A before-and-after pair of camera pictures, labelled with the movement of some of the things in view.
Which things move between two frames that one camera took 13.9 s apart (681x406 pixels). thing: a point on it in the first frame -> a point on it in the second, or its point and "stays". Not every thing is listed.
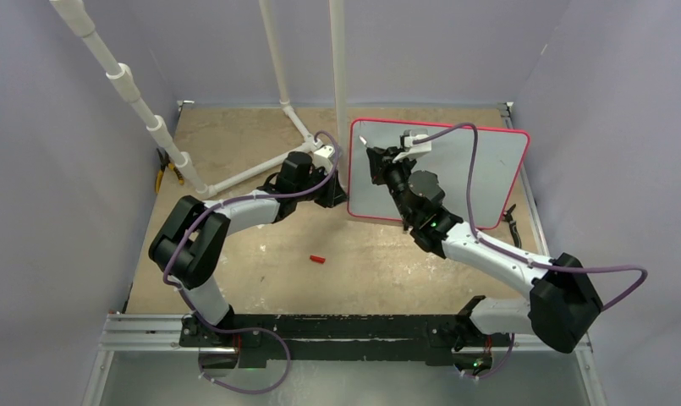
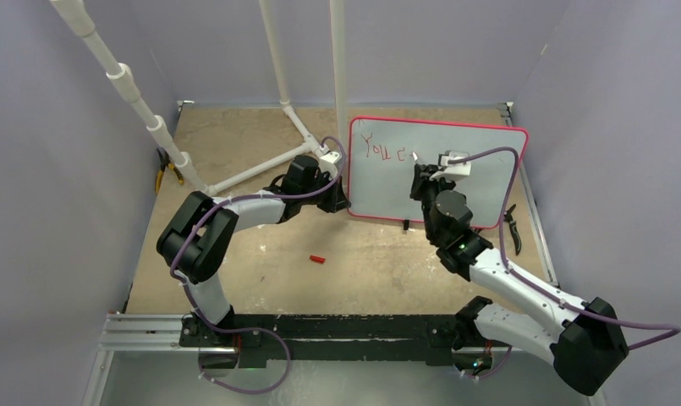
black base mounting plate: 342,339 stays
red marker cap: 317,259 stays
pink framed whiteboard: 499,179 stays
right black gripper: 382,163 -> 422,180
